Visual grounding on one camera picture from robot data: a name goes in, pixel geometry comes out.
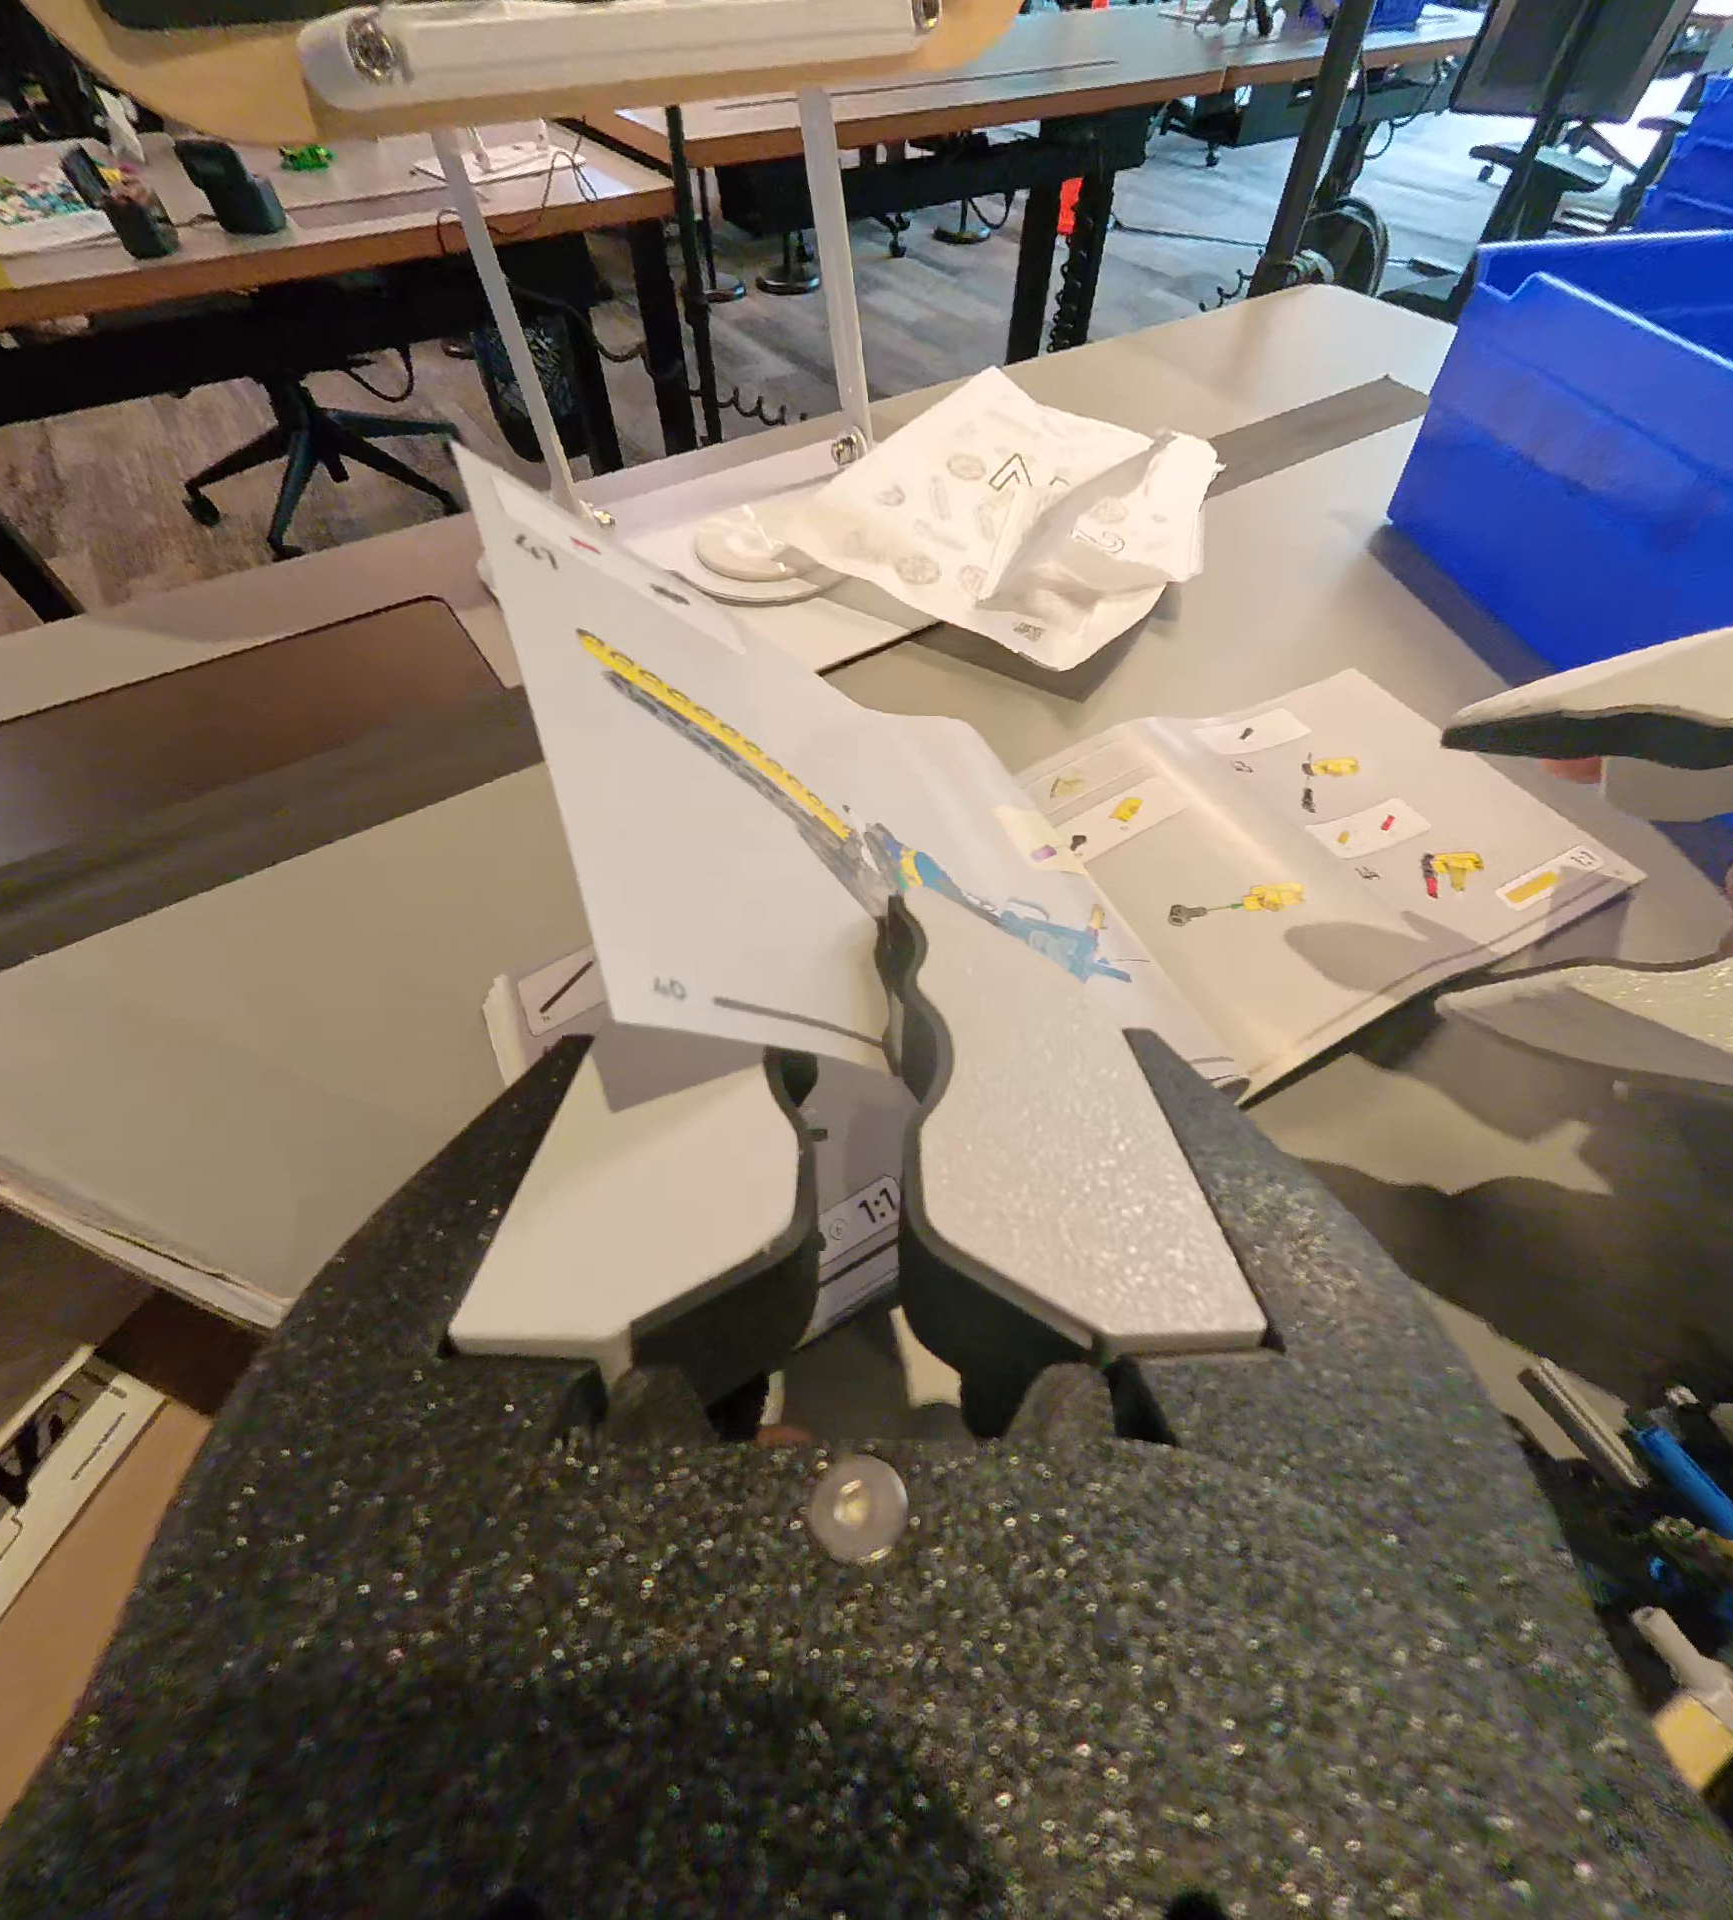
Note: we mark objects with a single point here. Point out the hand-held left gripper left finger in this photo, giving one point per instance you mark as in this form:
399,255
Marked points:
656,1214

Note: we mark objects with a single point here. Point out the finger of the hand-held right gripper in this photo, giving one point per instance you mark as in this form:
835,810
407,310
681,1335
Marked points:
1691,721
1691,1022

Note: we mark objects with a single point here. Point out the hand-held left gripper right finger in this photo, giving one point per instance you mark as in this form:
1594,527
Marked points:
1077,1155

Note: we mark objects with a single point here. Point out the lego instruction booklet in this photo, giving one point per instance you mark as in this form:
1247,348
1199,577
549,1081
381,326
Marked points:
748,840

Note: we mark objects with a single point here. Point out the partly built lego model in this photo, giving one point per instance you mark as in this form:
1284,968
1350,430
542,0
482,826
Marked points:
1691,1486

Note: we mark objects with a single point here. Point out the torn white printed paper bag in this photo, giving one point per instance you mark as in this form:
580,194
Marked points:
955,510

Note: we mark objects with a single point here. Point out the black monitor on stand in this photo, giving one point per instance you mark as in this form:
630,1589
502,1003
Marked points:
1573,53

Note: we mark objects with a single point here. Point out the black pole on wheels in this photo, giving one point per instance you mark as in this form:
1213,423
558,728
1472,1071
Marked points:
1324,120

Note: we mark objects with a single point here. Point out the white printed sheet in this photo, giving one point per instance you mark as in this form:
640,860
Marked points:
13,1514

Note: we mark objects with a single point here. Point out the black office chair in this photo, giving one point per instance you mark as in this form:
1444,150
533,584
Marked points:
304,436

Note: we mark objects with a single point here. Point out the long brown background desk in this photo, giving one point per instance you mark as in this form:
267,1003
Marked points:
1046,91

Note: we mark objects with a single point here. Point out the wooden background desk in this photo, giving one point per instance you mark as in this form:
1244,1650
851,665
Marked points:
358,224

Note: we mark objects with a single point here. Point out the black desk device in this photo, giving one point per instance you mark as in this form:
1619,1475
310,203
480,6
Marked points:
229,186
131,218

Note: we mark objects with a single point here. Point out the white folding stand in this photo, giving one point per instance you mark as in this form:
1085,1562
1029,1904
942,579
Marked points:
626,43

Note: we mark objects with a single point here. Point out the wood-edged black board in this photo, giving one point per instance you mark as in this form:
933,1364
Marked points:
229,83

